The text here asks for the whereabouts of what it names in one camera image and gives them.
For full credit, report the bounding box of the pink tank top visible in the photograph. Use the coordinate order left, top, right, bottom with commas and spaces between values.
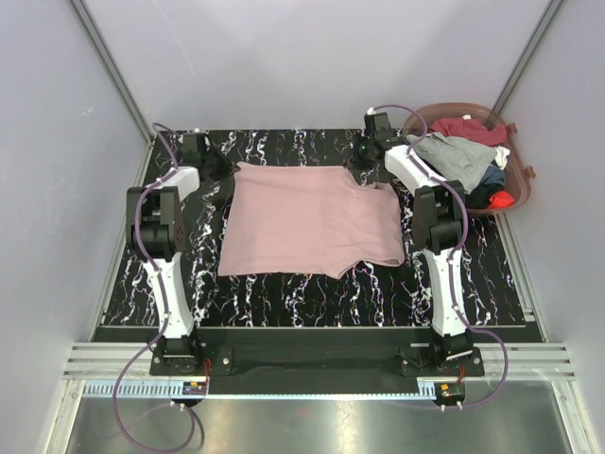
218, 162, 406, 279

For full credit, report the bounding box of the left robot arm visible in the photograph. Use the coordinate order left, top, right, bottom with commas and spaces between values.
126, 131, 233, 375

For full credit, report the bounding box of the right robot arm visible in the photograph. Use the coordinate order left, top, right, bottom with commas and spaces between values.
353, 106, 474, 375

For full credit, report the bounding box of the maroon garment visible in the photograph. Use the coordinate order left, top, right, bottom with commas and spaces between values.
429, 116, 508, 147

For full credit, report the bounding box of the black garment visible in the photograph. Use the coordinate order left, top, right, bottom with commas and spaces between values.
466, 184, 499, 210

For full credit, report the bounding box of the blue garment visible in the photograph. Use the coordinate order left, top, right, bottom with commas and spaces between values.
479, 165, 506, 186

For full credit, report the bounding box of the white garment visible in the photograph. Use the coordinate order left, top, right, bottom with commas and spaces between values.
493, 146, 510, 170

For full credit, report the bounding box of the red orange garment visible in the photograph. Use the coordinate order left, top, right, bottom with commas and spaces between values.
488, 191, 516, 210

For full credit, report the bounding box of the brown plastic laundry basket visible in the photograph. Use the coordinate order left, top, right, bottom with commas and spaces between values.
403, 102, 535, 217

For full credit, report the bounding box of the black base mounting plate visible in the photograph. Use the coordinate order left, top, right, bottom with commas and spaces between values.
148, 327, 484, 376

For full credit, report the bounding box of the left small electronics board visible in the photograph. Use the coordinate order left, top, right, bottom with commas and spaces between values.
182, 381, 208, 395

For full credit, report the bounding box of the small electronics board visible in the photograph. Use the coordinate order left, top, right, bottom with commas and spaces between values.
182, 381, 208, 395
435, 382, 466, 406

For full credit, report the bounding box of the right small electronics board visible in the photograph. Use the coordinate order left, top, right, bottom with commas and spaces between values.
435, 382, 466, 406

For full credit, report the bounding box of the left aluminium corner post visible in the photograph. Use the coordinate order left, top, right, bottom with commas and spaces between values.
67, 0, 155, 144

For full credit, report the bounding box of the aluminium corner post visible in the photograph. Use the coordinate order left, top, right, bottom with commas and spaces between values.
492, 0, 566, 114
67, 0, 155, 144

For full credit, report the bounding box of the aluminium frame rail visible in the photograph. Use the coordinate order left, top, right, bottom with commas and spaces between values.
64, 342, 576, 381

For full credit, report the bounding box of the right aluminium corner post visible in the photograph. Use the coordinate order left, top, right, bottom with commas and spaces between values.
492, 0, 566, 114

